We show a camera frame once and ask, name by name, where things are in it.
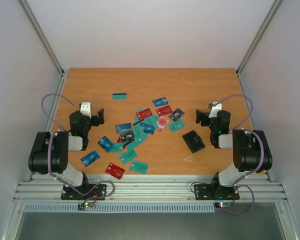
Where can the teal card right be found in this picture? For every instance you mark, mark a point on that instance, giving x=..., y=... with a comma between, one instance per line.
x=175, y=126

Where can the white red pattern card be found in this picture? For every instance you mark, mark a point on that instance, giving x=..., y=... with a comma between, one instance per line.
x=162, y=123

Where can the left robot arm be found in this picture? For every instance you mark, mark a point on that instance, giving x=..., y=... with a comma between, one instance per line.
x=50, y=151

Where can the teal vip card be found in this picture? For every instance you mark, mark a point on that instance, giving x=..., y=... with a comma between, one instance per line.
x=138, y=167
x=128, y=156

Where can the blue card striped left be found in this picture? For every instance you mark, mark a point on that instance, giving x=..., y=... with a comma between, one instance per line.
x=123, y=128

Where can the teal VIP card bottom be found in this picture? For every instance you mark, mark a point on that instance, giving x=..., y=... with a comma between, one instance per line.
x=138, y=167

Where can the blue card far left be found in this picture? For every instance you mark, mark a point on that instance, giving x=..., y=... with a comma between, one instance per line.
x=90, y=158

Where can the black VIP card centre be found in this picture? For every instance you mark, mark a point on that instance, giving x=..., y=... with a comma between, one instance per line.
x=127, y=136

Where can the red VIP card upper right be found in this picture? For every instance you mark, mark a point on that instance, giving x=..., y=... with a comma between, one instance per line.
x=164, y=110

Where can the teal card long centre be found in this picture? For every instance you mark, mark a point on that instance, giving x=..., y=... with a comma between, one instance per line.
x=139, y=137

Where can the black VIP card right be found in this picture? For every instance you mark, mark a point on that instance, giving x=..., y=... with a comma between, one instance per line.
x=176, y=114

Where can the circuit board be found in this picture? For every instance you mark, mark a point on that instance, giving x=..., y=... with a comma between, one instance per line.
x=222, y=205
x=86, y=205

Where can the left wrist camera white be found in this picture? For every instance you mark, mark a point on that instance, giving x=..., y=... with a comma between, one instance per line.
x=85, y=109

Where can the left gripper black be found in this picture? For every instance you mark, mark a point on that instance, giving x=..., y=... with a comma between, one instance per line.
x=101, y=117

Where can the teal card small lower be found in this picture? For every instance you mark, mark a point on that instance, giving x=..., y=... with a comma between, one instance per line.
x=117, y=147

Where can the red VIP card bottom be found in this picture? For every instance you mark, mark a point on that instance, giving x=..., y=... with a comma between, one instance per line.
x=115, y=171

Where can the blue card centre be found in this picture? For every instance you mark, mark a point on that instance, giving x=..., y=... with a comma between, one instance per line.
x=147, y=128

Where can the blue card top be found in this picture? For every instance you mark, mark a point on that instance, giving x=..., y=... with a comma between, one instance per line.
x=160, y=102

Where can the right circuit board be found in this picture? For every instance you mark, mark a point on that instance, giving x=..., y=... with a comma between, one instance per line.
x=222, y=205

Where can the red VIP card upper left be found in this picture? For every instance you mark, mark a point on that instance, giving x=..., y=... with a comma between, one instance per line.
x=145, y=113

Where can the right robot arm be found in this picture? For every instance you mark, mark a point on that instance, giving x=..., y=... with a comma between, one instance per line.
x=250, y=151

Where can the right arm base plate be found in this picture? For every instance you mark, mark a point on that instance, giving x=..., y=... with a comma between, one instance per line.
x=206, y=192

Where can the black vip card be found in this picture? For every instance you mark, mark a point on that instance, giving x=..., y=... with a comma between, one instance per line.
x=127, y=136
x=176, y=114

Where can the left circuit board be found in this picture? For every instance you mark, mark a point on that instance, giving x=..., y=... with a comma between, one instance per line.
x=86, y=205

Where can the red vip card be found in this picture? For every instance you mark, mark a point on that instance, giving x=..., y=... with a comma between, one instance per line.
x=115, y=171
x=145, y=113
x=164, y=110

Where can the blue card lower left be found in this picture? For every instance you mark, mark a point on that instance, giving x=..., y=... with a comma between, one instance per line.
x=106, y=144

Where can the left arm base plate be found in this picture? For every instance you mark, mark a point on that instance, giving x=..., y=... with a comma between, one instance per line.
x=99, y=191

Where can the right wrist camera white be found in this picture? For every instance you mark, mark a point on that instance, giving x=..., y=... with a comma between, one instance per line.
x=214, y=107

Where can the grey slotted cable duct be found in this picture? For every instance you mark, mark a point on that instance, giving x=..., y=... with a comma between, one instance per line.
x=120, y=208

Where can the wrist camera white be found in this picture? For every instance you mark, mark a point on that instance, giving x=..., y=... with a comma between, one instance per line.
x=85, y=109
x=214, y=107

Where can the aluminium rail frame front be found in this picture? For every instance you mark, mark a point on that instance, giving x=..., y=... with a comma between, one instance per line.
x=151, y=188

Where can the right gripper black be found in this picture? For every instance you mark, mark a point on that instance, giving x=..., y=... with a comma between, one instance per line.
x=203, y=119

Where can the teal VIP card middle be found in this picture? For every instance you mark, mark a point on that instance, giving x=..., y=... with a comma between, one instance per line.
x=128, y=156

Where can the black leather card holder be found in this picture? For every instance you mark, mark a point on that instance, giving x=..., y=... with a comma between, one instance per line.
x=193, y=141

